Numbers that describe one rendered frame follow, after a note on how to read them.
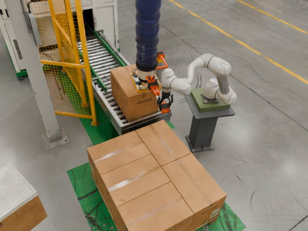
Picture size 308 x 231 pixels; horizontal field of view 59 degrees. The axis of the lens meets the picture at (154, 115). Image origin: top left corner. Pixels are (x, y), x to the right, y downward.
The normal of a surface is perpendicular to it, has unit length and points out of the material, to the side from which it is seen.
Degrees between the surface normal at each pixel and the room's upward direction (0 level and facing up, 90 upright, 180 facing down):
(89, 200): 0
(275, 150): 0
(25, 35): 90
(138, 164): 0
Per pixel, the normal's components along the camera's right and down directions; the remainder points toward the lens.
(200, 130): 0.22, 0.68
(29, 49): 0.50, 0.61
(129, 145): 0.04, -0.73
